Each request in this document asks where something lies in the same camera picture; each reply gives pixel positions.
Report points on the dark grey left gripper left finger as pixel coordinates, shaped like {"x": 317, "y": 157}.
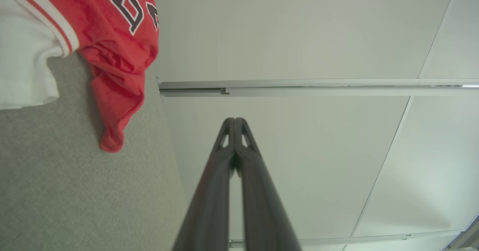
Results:
{"x": 209, "y": 206}

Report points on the grey partition joint post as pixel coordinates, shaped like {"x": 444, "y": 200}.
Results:
{"x": 336, "y": 91}

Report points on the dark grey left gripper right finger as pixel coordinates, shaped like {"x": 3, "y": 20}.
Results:
{"x": 265, "y": 213}

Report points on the grey metal frame beam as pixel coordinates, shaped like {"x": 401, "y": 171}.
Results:
{"x": 467, "y": 238}

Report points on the red basketball jersey white sleeves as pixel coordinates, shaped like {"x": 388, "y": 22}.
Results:
{"x": 112, "y": 37}

